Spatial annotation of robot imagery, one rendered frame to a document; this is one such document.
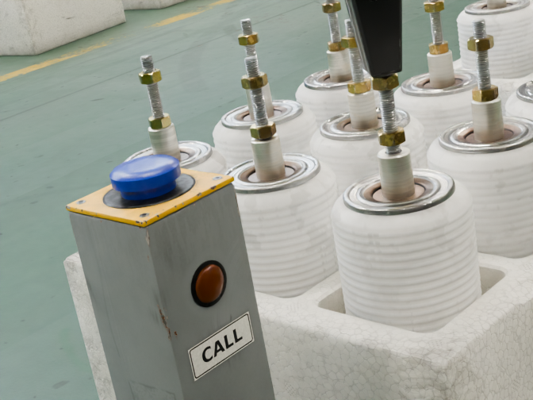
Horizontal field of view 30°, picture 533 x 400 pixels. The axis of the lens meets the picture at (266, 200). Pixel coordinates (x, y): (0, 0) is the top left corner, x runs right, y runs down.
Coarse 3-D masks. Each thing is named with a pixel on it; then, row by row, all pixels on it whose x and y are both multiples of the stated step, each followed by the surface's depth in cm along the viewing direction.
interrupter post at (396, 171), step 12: (384, 156) 66; (396, 156) 65; (408, 156) 66; (384, 168) 66; (396, 168) 65; (408, 168) 66; (384, 180) 66; (396, 180) 66; (408, 180) 66; (384, 192) 67; (396, 192) 66; (408, 192) 66
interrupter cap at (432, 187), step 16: (368, 176) 70; (416, 176) 69; (432, 176) 68; (448, 176) 67; (352, 192) 68; (368, 192) 68; (416, 192) 67; (432, 192) 66; (448, 192) 65; (352, 208) 66; (368, 208) 65; (384, 208) 64; (400, 208) 64; (416, 208) 64
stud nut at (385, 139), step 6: (378, 132) 66; (396, 132) 65; (402, 132) 65; (378, 138) 66; (384, 138) 65; (390, 138) 65; (396, 138) 65; (402, 138) 65; (384, 144) 65; (390, 144) 65; (396, 144) 65
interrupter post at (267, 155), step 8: (272, 136) 74; (256, 144) 73; (264, 144) 73; (272, 144) 73; (280, 144) 74; (256, 152) 74; (264, 152) 73; (272, 152) 74; (280, 152) 74; (256, 160) 74; (264, 160) 74; (272, 160) 74; (280, 160) 74; (256, 168) 74; (264, 168) 74; (272, 168) 74; (280, 168) 74; (264, 176) 74; (272, 176) 74; (280, 176) 74
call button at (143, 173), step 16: (128, 160) 58; (144, 160) 57; (160, 160) 56; (176, 160) 56; (112, 176) 56; (128, 176) 55; (144, 176) 55; (160, 176) 55; (176, 176) 56; (128, 192) 55; (144, 192) 55; (160, 192) 55
